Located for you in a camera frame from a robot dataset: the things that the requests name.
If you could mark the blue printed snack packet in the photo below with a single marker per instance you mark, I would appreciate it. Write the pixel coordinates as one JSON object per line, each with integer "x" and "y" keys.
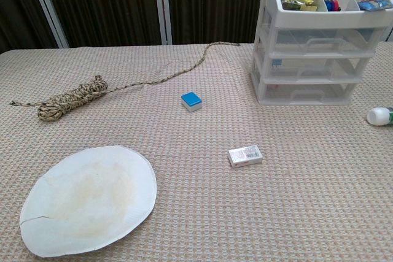
{"x": 370, "y": 4}

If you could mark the beige woven tablecloth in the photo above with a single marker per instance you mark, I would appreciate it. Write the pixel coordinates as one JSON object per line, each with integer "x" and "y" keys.
{"x": 196, "y": 213}

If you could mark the small white paper packet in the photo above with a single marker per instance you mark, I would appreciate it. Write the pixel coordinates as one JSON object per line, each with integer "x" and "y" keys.
{"x": 245, "y": 157}

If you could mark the white bottle green label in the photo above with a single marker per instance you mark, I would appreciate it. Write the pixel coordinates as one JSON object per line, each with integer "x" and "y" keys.
{"x": 379, "y": 116}

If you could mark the white paper plate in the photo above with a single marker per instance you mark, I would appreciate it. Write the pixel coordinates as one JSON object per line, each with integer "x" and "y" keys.
{"x": 89, "y": 194}

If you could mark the clear plastic drawer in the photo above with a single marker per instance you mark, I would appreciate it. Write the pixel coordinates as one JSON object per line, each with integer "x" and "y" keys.
{"x": 337, "y": 94}
{"x": 307, "y": 37}
{"x": 307, "y": 70}

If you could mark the white metal frame post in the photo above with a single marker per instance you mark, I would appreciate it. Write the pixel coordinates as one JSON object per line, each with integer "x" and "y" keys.
{"x": 46, "y": 7}
{"x": 162, "y": 4}

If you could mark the black pleated curtain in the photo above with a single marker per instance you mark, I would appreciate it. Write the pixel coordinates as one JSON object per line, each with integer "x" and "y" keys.
{"x": 107, "y": 4}

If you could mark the blue white block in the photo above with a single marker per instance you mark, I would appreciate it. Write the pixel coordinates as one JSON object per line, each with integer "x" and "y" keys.
{"x": 191, "y": 100}

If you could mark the white compartment tray with trinkets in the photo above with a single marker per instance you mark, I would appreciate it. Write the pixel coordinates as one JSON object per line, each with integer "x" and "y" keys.
{"x": 322, "y": 19}

